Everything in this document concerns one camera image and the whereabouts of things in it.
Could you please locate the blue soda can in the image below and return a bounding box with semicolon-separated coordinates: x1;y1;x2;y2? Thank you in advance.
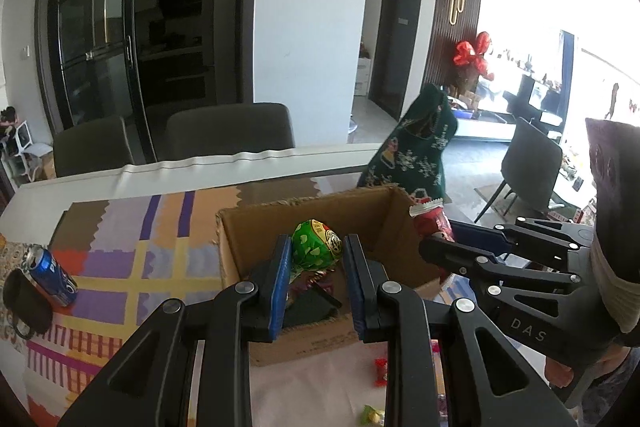
25;244;79;308

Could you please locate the black glass sliding door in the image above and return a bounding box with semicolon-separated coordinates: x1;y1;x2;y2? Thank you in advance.
34;0;253;150

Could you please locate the colourful patterned tablecloth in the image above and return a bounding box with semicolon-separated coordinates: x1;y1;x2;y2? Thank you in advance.
0;184;451;427

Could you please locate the person's right hand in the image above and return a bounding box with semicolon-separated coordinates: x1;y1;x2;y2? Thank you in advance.
544;344;633;408

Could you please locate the black television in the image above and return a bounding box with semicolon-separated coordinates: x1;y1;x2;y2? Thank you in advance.
520;73;567;124

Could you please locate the black pouch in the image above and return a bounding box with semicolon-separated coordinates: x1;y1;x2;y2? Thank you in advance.
2;268;54;341

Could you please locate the dark interior door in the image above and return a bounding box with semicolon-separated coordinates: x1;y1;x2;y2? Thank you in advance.
367;0;426;118

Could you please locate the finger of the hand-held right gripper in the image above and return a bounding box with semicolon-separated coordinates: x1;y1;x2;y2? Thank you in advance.
419;237;587;302
448;217;597;271

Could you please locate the red snack packet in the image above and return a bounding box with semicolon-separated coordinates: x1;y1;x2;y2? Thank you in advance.
408;198;457;244

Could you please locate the dark grey chair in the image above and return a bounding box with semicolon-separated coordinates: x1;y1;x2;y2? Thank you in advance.
474;117;564;224

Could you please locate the red bow balloon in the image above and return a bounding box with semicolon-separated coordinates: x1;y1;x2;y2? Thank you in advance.
452;32;494;80

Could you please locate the white tv cabinet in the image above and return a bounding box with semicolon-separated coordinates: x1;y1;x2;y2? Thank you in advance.
449;106;517;142

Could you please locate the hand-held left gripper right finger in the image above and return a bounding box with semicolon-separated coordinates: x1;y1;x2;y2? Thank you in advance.
342;233;576;427

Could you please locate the brown cardboard box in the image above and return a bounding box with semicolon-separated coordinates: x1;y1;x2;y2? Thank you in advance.
215;185;445;368

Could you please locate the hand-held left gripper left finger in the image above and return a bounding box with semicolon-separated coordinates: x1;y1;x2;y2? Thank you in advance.
57;234;294;427

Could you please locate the person's right forearm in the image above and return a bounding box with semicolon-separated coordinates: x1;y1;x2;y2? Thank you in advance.
584;117;640;349

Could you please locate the small white cabinet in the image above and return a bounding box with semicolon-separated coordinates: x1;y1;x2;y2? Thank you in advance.
354;57;373;96

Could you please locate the foil candy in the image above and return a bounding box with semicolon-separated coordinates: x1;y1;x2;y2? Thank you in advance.
289;269;335;297

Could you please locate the small green candy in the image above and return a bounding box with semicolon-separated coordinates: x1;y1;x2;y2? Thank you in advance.
360;404;386;427

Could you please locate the grey dining chair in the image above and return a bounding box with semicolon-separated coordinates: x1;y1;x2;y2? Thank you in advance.
165;102;296;164
52;115;136;178

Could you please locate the dark green snack packet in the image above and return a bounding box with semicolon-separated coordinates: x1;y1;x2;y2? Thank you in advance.
282;282;344;329

